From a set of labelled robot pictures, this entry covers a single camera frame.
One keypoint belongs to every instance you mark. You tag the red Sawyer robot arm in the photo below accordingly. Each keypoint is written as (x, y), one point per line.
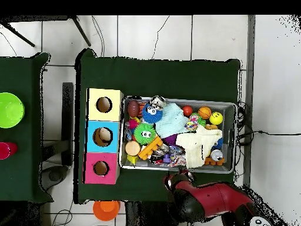
(211, 197)

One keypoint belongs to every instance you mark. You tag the wooden box with three holes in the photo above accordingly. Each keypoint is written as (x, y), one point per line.
(116, 115)

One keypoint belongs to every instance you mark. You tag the clear mesh bin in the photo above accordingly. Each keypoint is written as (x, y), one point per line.
(227, 146)

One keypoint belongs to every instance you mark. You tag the green spiky toy with eyes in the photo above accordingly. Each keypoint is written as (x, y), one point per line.
(144, 129)

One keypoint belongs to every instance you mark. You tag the blue spiky toy with eyes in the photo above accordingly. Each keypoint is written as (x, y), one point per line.
(151, 116)

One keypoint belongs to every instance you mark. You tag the light blue cloth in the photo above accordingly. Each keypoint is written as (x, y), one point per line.
(171, 122)

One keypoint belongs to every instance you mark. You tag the orange toothed toy block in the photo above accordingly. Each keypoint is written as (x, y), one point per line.
(150, 147)

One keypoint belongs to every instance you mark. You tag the crushed silver drink can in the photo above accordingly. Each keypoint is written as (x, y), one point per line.
(158, 102)

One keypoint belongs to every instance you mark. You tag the brown toy football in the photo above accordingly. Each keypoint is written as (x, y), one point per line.
(133, 108)

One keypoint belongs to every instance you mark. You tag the small red-orange ball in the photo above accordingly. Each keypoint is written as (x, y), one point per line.
(187, 111)

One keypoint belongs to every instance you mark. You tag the dark green table cloth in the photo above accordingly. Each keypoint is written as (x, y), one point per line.
(164, 80)
(23, 70)

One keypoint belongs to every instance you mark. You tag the cream cloth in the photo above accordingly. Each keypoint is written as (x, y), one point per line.
(195, 146)

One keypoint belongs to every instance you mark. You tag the orange toy basketball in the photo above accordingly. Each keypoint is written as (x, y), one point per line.
(204, 112)

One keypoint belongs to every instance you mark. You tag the yellow smiley ball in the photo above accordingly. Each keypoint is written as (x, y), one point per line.
(215, 118)

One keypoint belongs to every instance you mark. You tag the black flat stand bar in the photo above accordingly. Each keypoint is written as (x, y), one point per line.
(67, 117)

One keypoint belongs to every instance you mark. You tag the orange plastic cup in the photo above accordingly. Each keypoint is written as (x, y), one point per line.
(105, 210)

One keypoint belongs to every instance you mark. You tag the grey round stand base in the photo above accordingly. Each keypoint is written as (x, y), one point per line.
(55, 175)

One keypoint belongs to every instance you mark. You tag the black tripod stand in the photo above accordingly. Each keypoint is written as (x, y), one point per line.
(81, 31)

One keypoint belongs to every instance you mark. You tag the lime green plastic bowl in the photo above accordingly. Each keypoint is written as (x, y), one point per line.
(10, 110)

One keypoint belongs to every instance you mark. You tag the pink-red plastic cup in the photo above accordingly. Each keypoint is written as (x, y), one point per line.
(11, 149)

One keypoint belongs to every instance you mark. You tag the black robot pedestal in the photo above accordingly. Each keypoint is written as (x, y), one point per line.
(148, 216)

